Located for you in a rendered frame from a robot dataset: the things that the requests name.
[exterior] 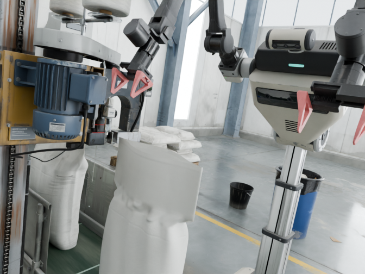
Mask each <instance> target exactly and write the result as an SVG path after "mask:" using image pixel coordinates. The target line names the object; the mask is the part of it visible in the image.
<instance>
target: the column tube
mask: <svg viewBox="0 0 365 274"><path fill-rule="evenodd" d="M38 11H39V0H26V7H25V17H24V28H23V29H24V34H23V47H22V49H23V51H22V53H24V54H30V55H35V49H36V46H33V39H34V28H37V19H38ZM17 12H18V0H0V51H3V50H6V51H12V52H15V48H16V38H17V36H16V29H17V18H18V16H17ZM1 83H2V64H0V88H1ZM9 147H10V145H5V146H0V274H2V261H3V245H4V230H5V228H4V225H5V214H6V212H5V208H6V198H7V189H8V188H7V181H8V165H9ZM28 147H29V144H25V145H16V153H22V152H28ZM18 156H22V157H23V158H16V160H15V172H14V173H15V176H14V188H13V190H14V193H13V202H12V212H11V213H12V218H11V228H10V229H11V235H10V251H9V266H8V274H20V261H21V246H22V231H23V216H24V201H25V193H26V177H27V162H28V154H24V155H18Z"/></svg>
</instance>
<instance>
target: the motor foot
mask: <svg viewBox="0 0 365 274"><path fill-rule="evenodd" d="M36 64H37V62H33V61H27V60H21V59H16V60H15V68H14V85H16V86H26V87H32V88H34V87H35V78H36Z"/></svg>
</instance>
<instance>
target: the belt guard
mask: <svg viewBox="0 0 365 274"><path fill-rule="evenodd" d="M33 46H36V47H40V48H48V49H55V50H61V49H63V50H67V51H68V52H71V53H76V54H80V55H82V56H85V55H90V56H88V57H84V58H85V59H90V60H94V61H98V62H101V63H103V60H104V61H105V63H106V64H112V65H117V66H119V64H120V61H121V54H120V53H118V52H116V51H114V50H113V49H111V48H109V47H106V46H104V45H103V44H101V43H99V42H97V41H95V40H93V39H91V38H88V37H86V36H83V35H79V34H75V33H70V32H65V31H62V30H56V29H49V28H34V39H33Z"/></svg>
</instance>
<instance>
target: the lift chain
mask: <svg viewBox="0 0 365 274"><path fill-rule="evenodd" d="M21 2H23V4H21ZM21 7H22V9H21ZM25 7H26V0H18V12H17V16H18V18H17V29H16V36H17V38H16V48H15V52H17V51H20V53H22V51H23V49H22V47H23V34H24V29H23V28H24V17H25ZM20 12H22V13H23V14H20ZM20 17H22V19H20ZM20 22H22V24H20ZM20 27H21V29H20ZM19 32H21V34H20V33H19ZM19 36H20V37H21V38H19ZM19 41H20V42H21V43H18V42H19ZM19 46H20V47H19ZM13 150H14V151H13ZM12 151H13V152H12ZM11 154H16V145H10V147H9V165H8V181H7V188H8V189H7V198H6V208H5V212H6V214H5V225H4V228H5V230H4V245H3V261H2V274H8V266H9V251H10V235H11V229H10V228H11V218H12V213H11V212H12V202H13V193H14V190H13V188H14V176H15V173H14V172H15V160H16V157H14V158H13V157H11ZM11 159H13V160H11ZM11 163H12V164H11ZM11 167H12V169H11ZM11 171H12V173H11ZM10 176H12V177H10ZM10 180H11V181H10ZM9 184H12V185H9ZM10 188H11V189H10ZM9 192H11V193H9ZM9 196H10V197H9ZM9 200H11V201H9ZM8 201H9V202H8ZM8 208H10V209H8ZM8 212H9V213H8ZM8 216H9V217H8ZM8 220H9V221H8ZM8 224H9V225H8ZM7 228H8V229H7ZM7 232H8V233H7ZM7 236H8V237H7ZM6 240H8V241H6ZM6 244H7V245H6ZM6 247H7V248H6ZM6 251H7V252H6ZM6 255H7V256H6ZM5 266H6V267H5ZM5 270H6V271H5Z"/></svg>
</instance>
